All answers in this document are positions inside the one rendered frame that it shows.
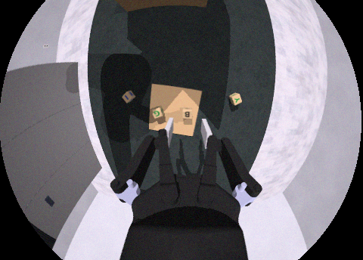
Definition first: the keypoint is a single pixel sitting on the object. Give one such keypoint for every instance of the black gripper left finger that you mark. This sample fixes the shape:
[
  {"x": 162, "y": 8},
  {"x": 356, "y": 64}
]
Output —
[{"x": 127, "y": 185}]

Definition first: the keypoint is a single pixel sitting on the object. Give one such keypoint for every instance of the tan flat square mat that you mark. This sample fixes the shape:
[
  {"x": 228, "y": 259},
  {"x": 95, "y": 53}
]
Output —
[{"x": 173, "y": 99}]

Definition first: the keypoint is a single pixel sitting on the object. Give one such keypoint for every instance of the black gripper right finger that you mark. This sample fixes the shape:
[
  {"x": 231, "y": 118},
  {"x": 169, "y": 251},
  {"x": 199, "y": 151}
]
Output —
[{"x": 245, "y": 188}]

